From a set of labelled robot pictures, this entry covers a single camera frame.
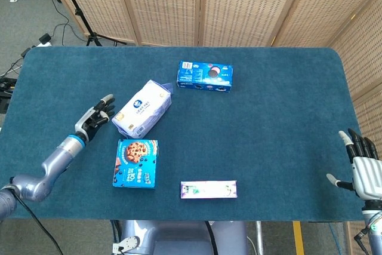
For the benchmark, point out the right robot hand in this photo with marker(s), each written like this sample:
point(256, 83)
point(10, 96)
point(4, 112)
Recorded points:
point(367, 174)

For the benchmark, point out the wooden woven folding screen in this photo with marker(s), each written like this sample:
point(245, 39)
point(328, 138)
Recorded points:
point(167, 4)

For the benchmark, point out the purple toothpaste box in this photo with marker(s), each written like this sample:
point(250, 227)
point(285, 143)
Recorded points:
point(209, 190)

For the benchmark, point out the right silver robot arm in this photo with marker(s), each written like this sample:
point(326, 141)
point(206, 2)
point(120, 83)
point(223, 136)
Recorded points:
point(374, 222)

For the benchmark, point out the light blue cookie box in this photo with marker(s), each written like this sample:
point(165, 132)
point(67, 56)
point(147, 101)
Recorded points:
point(135, 165)

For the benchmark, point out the silver robot torso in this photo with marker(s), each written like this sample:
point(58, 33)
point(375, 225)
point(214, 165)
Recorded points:
point(179, 237)

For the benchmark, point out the metal table leg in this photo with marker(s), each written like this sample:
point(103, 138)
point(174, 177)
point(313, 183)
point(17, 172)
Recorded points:
point(259, 237)

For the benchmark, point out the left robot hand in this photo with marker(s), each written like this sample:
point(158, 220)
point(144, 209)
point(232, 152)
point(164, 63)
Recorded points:
point(91, 122)

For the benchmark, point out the dark blue sandwich cookie box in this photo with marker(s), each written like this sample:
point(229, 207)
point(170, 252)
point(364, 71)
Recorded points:
point(191, 76)

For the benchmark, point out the black power adapter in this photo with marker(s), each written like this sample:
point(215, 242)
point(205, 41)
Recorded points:
point(45, 39)

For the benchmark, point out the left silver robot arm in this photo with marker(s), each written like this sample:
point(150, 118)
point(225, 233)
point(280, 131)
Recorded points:
point(53, 165)

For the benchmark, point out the white tissue pack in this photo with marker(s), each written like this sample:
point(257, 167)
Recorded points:
point(143, 108)

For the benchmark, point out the black tripod stand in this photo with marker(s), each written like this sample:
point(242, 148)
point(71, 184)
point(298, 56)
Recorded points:
point(82, 16)

